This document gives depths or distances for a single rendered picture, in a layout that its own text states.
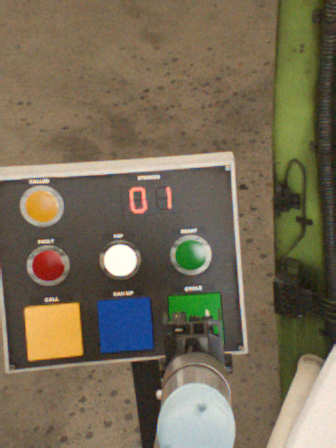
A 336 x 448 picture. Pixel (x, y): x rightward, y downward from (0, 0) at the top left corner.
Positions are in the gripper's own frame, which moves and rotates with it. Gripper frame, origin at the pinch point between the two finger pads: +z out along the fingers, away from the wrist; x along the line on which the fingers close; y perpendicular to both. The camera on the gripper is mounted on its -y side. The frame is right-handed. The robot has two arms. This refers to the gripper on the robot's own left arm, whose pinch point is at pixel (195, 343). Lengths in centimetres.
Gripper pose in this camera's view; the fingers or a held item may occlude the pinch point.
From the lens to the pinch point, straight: 152.0
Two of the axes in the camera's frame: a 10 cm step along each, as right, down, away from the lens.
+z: 0.2, -2.2, 9.8
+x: -10.0, 0.7, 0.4
